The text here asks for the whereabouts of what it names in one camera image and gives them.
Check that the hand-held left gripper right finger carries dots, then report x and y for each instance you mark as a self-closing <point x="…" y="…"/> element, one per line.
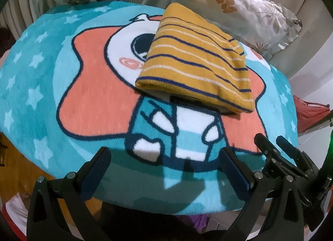
<point x="235" y="174"/>

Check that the red cloth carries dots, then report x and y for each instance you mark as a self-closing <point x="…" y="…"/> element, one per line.
<point x="309" y="113"/>

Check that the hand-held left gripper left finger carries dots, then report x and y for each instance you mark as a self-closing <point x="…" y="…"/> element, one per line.
<point x="94" y="176"/>

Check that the teal cartoon printed blanket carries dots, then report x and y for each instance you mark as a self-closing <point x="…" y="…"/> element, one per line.
<point x="39" y="87"/>

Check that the beige curtain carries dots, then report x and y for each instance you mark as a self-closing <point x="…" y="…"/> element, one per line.
<point x="23" y="9"/>

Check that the purple cloth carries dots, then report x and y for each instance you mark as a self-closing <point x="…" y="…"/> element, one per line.
<point x="197" y="224"/>

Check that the yellow striped knit top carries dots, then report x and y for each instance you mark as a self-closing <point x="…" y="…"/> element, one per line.
<point x="195" y="56"/>

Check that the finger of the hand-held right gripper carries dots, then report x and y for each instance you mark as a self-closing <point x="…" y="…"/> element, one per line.
<point x="273" y="157"/>
<point x="294" y="154"/>

